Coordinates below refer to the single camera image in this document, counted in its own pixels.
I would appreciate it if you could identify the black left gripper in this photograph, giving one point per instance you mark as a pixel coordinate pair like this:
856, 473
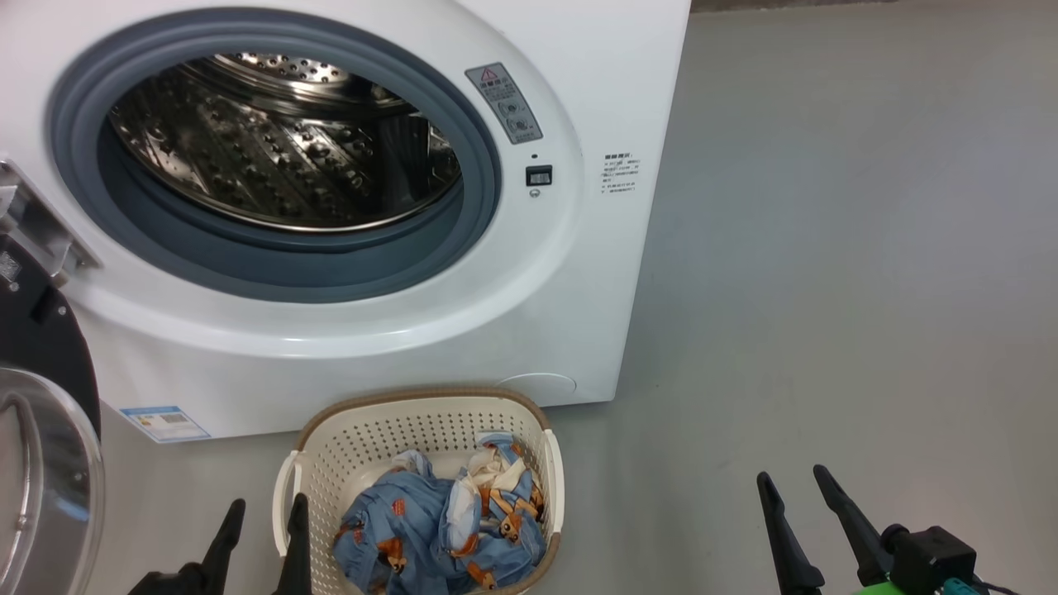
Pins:
178, 583

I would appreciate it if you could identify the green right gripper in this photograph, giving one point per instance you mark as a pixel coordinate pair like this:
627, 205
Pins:
884, 589

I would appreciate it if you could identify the blue cartoon print clothes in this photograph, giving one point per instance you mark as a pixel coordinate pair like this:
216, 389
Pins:
430, 529

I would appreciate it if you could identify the black-rimmed glass washer door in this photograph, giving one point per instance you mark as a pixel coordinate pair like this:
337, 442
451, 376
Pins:
41, 463

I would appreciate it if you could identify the cream perforated laundry basket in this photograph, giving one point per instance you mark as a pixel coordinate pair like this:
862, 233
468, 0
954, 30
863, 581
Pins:
372, 438

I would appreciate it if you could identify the grey rubber door gasket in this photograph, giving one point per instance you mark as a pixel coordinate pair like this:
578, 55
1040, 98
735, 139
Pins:
273, 264

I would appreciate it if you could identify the white front-load washing machine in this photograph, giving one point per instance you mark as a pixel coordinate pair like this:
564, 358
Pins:
537, 273

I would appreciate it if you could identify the silver metal door hinge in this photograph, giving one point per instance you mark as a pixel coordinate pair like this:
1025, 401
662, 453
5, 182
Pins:
41, 215

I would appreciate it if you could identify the black door latch socket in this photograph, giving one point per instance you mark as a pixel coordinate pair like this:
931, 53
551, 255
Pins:
539, 175

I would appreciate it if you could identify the blue energy label sticker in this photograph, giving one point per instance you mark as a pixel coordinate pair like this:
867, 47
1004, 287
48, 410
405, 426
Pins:
165, 423

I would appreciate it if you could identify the round white filter cover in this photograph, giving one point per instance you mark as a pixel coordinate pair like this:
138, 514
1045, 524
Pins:
537, 387

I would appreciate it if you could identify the perforated steel washer drum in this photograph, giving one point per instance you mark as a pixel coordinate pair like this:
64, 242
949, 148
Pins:
273, 149

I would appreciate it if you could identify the grey warning sticker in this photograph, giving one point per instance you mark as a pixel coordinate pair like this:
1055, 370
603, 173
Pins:
504, 103

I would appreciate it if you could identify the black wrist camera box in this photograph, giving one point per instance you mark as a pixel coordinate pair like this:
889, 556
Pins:
930, 558

